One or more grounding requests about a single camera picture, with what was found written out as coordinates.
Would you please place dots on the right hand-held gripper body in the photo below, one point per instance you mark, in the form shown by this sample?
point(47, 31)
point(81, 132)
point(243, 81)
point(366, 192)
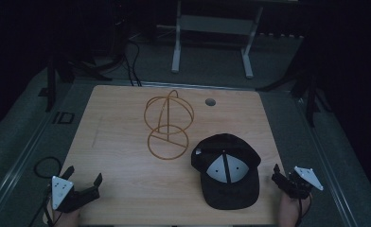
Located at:
point(302, 186)

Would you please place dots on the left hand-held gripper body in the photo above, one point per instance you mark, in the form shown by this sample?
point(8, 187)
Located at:
point(61, 191)

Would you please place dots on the black baseball cap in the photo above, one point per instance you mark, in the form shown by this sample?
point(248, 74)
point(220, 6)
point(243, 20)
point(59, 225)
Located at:
point(227, 186)

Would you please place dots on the person's left hand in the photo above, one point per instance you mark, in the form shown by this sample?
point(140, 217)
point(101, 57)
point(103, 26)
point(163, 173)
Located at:
point(67, 218)

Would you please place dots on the person's right hand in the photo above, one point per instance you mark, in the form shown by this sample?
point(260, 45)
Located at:
point(289, 212)

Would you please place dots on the black tripod stand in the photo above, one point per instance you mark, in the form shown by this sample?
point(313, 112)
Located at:
point(311, 94)
point(50, 85)

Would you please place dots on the grey round table grommet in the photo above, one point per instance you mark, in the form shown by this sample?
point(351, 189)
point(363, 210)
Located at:
point(210, 102)

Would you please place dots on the black rectangular floor bracket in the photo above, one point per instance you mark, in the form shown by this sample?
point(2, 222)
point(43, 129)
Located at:
point(67, 123)

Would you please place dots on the white metal table frame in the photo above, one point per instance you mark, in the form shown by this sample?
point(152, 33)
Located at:
point(218, 24)

